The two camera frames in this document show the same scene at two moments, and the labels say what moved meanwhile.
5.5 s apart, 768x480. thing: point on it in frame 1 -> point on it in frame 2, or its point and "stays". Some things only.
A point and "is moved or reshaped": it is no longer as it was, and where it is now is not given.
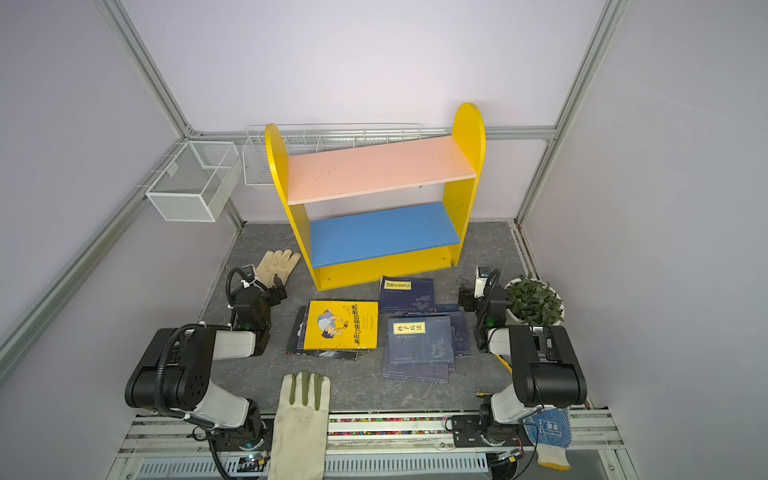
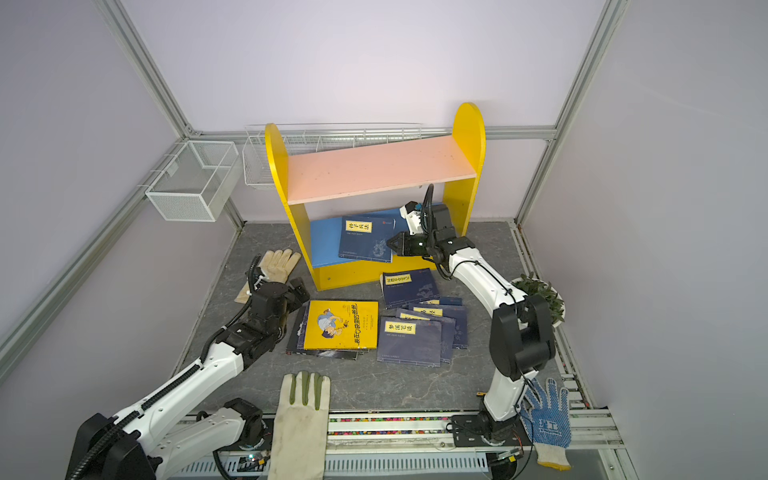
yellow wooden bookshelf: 368,247 stays
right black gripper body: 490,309 -> 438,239
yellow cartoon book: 341,325 stays
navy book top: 420,340 -> 367,237
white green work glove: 300,429 stays
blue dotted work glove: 550,430 stays
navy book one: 406,295 is moved or reshaped
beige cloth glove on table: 280,263 stays
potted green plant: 531,302 stays
